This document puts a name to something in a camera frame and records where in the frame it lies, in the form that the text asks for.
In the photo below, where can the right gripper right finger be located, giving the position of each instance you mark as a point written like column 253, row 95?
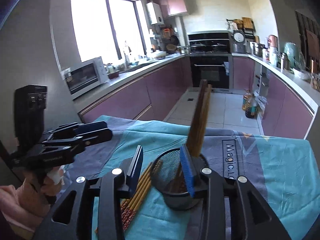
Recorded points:
column 251, row 216

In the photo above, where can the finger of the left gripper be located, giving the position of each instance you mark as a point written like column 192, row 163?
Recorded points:
column 95, row 136
column 73, row 130

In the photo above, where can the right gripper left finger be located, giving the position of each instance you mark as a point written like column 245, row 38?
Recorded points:
column 72, row 215

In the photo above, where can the bamboo chopstick red end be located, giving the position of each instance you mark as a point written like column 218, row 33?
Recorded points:
column 127, row 204

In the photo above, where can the black mesh utensil cup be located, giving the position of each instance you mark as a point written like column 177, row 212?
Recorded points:
column 178, row 176

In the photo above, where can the dark brown chopstick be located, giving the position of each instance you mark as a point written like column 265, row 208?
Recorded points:
column 195, row 124

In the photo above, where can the left hand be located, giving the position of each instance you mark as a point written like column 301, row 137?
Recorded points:
column 26, row 206

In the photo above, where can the white microwave oven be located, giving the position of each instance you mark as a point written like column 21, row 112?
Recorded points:
column 85, row 77

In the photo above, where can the blue grey tablecloth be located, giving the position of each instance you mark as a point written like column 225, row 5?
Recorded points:
column 283, row 170

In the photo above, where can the window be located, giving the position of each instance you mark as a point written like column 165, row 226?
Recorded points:
column 114, row 30

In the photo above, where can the cooking oil bottle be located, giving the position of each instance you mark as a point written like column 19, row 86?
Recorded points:
column 249, row 105

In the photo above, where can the white water heater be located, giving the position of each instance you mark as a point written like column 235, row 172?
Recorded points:
column 155, row 13

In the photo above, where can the black built-in oven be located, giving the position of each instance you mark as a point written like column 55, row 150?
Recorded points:
column 214, row 69

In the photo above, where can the black range hood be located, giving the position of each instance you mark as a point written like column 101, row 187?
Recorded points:
column 210, row 42

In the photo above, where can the steel pot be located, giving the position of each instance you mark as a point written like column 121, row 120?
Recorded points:
column 257, row 49

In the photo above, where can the white rice cooker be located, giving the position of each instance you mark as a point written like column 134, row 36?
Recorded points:
column 239, row 42

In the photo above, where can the black camera box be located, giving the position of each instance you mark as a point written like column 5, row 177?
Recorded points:
column 29, row 106

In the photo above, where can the pink wall cabinet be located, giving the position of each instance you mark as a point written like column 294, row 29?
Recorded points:
column 173, row 7

